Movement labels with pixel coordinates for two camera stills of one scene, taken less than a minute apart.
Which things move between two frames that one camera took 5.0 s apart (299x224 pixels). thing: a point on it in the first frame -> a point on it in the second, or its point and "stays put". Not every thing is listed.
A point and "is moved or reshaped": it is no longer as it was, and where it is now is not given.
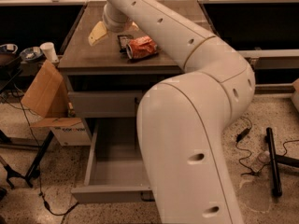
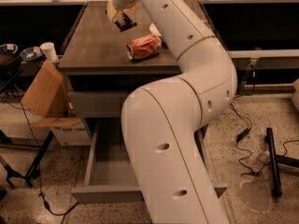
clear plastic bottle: x=263 y=159 stays put
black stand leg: x=274 y=160 stays put
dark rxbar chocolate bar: x=123 y=40 is moved or reshaped
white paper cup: x=49 y=49 stays put
